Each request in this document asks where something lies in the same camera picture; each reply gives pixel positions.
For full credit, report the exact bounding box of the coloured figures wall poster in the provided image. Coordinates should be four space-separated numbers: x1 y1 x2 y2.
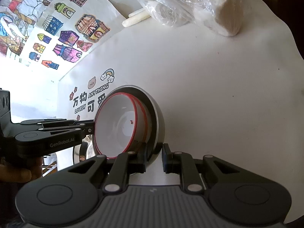
0 0 68 64

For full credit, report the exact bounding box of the white red-rimmed bowl with speck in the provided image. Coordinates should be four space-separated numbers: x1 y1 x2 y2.
93 92 139 160

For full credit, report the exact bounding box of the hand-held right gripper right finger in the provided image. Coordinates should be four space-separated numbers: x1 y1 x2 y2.
161 143 240 193

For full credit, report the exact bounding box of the clear plastic bag white filling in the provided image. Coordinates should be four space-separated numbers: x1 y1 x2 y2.
129 0 243 37

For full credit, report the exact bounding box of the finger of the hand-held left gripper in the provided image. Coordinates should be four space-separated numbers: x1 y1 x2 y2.
36 126 95 139
20 118 95 129

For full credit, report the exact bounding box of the matte steel bowl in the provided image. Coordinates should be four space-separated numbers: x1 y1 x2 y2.
107 85 167 171

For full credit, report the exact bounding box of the house drawings wall sheet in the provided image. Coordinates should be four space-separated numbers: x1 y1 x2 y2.
20 0 127 81

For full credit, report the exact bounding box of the white printed table cover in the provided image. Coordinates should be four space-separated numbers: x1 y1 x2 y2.
57 12 304 224

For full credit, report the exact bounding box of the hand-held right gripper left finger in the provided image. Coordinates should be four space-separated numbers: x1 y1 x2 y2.
68 142 148 194

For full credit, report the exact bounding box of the cream rolled sheet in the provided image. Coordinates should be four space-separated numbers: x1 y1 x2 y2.
122 8 151 28

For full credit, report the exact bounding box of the person's left hand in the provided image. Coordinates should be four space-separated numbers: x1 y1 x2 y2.
0 156 44 184

